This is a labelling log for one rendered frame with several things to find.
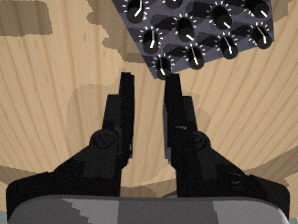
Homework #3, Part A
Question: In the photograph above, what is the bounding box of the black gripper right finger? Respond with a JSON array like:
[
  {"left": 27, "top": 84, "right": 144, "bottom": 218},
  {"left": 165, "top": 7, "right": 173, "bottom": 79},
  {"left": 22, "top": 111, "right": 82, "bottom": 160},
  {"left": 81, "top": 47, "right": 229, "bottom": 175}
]
[{"left": 162, "top": 73, "right": 290, "bottom": 222}]

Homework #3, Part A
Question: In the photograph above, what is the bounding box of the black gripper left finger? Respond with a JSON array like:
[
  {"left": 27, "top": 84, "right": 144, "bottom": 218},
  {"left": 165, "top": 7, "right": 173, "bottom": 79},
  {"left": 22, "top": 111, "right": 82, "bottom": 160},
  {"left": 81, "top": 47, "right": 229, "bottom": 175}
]
[{"left": 6, "top": 72, "right": 135, "bottom": 223}]

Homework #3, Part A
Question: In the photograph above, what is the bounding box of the black knob box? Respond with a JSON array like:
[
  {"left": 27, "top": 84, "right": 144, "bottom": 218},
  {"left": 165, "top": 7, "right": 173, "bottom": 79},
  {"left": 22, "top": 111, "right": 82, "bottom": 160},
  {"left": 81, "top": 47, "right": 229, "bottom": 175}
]
[{"left": 112, "top": 0, "right": 275, "bottom": 80}]

